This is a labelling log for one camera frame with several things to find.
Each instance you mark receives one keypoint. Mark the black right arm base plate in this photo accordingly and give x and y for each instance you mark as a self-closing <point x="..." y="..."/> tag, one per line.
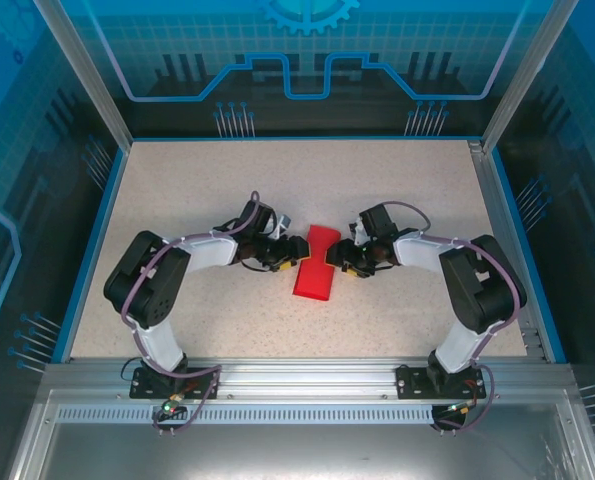
<point x="409" y="382"/>

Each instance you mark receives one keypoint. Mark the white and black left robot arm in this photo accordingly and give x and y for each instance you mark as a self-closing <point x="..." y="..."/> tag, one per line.
<point x="207" y="255"/>

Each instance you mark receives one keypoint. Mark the red paper sheet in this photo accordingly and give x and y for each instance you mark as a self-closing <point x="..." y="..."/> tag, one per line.
<point x="314" y="280"/>

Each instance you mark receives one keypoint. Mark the aluminium side rail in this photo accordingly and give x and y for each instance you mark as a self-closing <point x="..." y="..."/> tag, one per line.
<point x="493" y="200"/>

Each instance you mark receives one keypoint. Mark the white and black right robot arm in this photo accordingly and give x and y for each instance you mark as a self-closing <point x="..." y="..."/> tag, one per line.
<point x="417" y="252"/>

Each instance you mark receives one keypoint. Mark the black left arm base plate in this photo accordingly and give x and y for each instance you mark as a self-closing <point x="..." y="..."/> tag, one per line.
<point x="144" y="385"/>

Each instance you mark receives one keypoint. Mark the aluminium frame beam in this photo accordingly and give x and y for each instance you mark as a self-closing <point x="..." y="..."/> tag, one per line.
<point x="302" y="377"/>

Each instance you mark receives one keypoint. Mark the grey metal tray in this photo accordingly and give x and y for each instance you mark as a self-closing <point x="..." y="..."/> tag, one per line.
<point x="302" y="455"/>

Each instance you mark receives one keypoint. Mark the aluminium frame post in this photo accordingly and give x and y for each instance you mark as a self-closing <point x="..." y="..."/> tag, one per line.
<point x="90" y="75"/>
<point x="526" y="75"/>

